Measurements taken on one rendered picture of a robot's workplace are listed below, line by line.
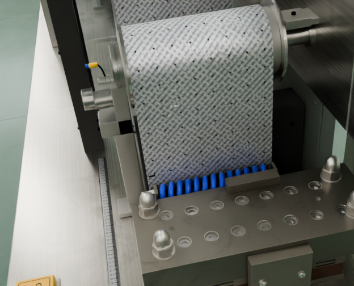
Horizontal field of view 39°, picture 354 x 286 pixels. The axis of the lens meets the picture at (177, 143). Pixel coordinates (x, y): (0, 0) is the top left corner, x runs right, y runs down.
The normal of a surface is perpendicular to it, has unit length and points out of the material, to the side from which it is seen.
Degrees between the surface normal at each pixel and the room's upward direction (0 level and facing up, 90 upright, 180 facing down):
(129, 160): 90
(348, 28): 90
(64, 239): 0
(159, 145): 90
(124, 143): 90
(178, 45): 51
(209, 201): 0
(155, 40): 37
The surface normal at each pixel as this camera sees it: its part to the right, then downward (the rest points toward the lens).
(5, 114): -0.10, -0.81
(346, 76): -0.98, 0.18
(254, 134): 0.18, 0.56
